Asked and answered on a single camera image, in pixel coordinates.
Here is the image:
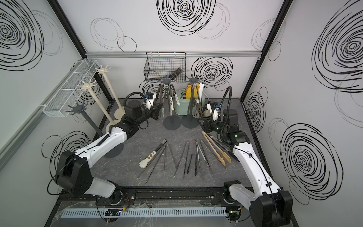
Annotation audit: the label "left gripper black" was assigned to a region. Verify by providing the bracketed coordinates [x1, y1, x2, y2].
[135, 103, 163, 127]

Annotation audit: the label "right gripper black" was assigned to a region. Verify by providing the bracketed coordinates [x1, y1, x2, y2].
[197, 115, 227, 136]

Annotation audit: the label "grey utensil rack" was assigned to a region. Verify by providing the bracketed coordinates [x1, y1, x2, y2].
[162, 78, 181, 131]
[181, 77, 199, 129]
[66, 103, 124, 159]

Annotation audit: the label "steel slotted tongs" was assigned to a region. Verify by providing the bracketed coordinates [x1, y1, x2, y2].
[166, 84, 175, 116]

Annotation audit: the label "plain steel serving tongs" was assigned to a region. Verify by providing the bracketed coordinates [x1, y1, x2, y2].
[187, 84, 198, 120]

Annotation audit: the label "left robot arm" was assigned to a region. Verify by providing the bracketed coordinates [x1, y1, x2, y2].
[51, 92, 163, 205]

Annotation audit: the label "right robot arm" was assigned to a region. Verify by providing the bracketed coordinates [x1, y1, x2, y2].
[201, 87, 293, 227]

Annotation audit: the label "large steel tongs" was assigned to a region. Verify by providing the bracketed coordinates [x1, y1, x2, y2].
[153, 84, 164, 120]

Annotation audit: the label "black tipped steel tongs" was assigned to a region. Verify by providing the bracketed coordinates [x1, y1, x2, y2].
[210, 135, 239, 162]

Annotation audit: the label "back cream utensil rack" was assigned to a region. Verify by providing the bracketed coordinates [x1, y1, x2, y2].
[95, 65, 125, 120]

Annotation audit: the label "cream utensil rack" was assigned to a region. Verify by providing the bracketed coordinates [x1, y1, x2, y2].
[95, 65, 125, 120]
[77, 81, 121, 132]

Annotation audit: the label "steel v-shaped tongs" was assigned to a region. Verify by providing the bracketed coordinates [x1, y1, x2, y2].
[163, 144, 176, 171]

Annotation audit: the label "beige plastic tongs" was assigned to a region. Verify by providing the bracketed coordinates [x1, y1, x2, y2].
[202, 131, 232, 168]

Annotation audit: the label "black tweezer tongs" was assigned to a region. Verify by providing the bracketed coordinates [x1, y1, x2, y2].
[183, 141, 193, 178]

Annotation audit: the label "front cream utensil rack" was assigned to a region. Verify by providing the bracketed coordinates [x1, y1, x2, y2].
[77, 81, 121, 132]

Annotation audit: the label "glass sugar jar black lid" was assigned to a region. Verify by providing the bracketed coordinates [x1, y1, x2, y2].
[203, 106, 212, 117]

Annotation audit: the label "mint green toaster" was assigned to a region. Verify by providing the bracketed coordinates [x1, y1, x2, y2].
[175, 89, 206, 116]

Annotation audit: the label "dark bottle in basket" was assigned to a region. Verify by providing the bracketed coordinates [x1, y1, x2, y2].
[169, 68, 182, 80]

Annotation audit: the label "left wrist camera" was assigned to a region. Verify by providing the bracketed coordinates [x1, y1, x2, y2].
[145, 91, 156, 110]

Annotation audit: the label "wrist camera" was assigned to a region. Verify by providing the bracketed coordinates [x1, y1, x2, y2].
[207, 102, 220, 122]
[145, 91, 156, 110]

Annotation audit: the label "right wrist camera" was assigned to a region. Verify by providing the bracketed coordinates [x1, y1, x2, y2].
[207, 102, 220, 122]

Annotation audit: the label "white handled slim tongs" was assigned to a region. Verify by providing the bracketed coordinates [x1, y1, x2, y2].
[196, 142, 213, 176]

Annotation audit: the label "black wire wall basket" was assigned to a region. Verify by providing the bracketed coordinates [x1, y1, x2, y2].
[143, 52, 186, 83]

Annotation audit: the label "white wire wall basket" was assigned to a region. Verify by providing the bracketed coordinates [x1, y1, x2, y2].
[43, 60, 99, 118]

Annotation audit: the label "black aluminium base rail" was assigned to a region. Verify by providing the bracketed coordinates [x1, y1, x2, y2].
[57, 181, 259, 206]

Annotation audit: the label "grey slotted cable duct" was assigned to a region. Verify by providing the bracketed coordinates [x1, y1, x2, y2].
[60, 207, 227, 218]

